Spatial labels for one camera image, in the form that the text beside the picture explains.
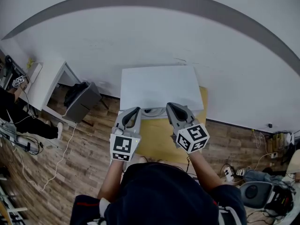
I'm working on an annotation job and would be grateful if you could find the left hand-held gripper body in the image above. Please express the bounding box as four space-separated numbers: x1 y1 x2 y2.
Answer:
109 127 142 162

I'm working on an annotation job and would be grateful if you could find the light wooden table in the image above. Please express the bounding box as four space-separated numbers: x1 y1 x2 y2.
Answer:
137 86 209 164

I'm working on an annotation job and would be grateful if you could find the looped white cable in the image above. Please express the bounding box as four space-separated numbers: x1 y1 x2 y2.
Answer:
252 129 272 171

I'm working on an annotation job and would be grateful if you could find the black jacket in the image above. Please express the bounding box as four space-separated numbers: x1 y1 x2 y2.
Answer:
63 82 90 107

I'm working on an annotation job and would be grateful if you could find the beige round table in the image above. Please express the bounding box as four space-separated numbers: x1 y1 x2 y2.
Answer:
287 149 300 175

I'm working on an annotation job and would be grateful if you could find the grey office chair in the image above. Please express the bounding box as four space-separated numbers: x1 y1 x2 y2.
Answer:
239 181 274 209

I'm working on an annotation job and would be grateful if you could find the white microwave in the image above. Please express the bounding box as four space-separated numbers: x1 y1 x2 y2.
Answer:
117 65 204 120

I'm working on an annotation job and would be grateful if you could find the long white cable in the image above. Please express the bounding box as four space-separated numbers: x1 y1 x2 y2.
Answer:
39 123 78 192

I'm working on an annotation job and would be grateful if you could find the person's left forearm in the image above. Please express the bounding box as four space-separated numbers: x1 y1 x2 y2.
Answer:
97 159 125 203

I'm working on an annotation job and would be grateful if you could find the person's right forearm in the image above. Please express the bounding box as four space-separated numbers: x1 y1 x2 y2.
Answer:
187 150 223 189

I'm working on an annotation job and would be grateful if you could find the person's dark shirt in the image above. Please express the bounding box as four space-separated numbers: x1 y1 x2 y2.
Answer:
70 162 247 225

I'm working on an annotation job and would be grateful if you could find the brown cardboard box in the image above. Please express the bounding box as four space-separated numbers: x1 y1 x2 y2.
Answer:
267 132 295 153

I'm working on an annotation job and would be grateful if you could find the white flat device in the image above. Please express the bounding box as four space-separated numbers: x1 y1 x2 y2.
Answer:
25 62 43 84

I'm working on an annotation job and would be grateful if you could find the metal rack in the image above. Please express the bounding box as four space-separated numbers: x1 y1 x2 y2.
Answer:
0 186 29 225

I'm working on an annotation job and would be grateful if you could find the white desk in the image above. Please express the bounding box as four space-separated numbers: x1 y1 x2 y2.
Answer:
20 60 82 124

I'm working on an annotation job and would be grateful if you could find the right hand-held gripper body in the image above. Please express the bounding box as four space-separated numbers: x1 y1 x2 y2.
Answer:
172 120 210 154

